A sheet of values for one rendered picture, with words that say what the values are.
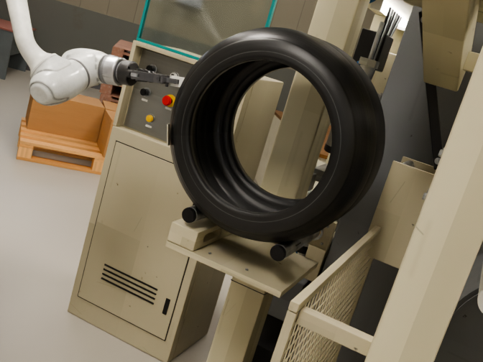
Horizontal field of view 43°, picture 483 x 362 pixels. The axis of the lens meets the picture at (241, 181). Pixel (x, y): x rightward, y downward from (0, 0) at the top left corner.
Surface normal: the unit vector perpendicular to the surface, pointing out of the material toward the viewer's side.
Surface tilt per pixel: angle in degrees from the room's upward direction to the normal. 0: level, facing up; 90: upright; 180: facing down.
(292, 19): 90
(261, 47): 80
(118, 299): 90
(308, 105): 90
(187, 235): 90
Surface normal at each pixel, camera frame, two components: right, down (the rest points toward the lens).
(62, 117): 0.33, 0.32
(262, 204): -0.32, -0.06
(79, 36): 0.11, 0.26
